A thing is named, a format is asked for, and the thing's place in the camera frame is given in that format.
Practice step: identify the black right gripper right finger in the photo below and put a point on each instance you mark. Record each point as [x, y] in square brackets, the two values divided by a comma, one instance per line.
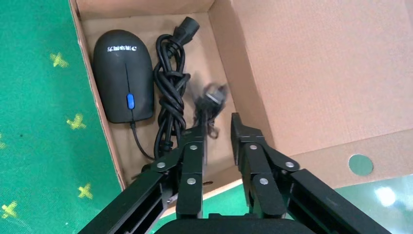
[261, 181]

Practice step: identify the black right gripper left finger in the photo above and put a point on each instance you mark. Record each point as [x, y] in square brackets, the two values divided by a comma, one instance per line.
[190, 168]

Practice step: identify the brown cardboard box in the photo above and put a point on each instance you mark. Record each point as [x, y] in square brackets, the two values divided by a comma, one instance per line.
[322, 64]

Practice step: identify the green table cloth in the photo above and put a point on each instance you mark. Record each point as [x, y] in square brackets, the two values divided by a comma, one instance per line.
[38, 129]

